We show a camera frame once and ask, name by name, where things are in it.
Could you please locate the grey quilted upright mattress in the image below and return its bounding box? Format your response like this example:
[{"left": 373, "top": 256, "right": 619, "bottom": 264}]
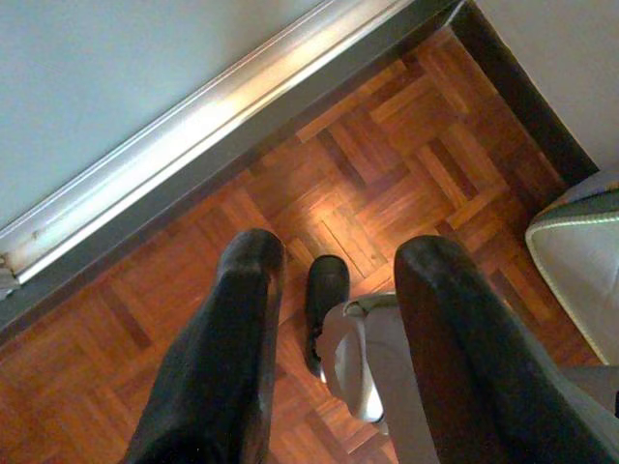
[{"left": 524, "top": 168, "right": 619, "bottom": 367}]

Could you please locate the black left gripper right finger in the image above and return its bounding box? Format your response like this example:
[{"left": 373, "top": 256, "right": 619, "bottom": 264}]
[{"left": 394, "top": 235, "right": 619, "bottom": 464}]

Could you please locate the dark wooden skirting board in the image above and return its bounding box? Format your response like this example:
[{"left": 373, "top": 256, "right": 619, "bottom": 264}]
[{"left": 447, "top": 0, "right": 601, "bottom": 186}]

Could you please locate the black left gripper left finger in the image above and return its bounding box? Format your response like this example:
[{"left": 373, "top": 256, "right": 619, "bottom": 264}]
[{"left": 118, "top": 228, "right": 287, "bottom": 464}]

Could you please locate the black robot left foot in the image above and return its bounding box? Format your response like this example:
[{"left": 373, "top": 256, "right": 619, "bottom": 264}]
[{"left": 306, "top": 254, "right": 351, "bottom": 379}]

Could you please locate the aluminium sliding door rail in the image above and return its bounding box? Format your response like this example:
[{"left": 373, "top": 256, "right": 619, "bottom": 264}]
[{"left": 0, "top": 0, "right": 427, "bottom": 286}]

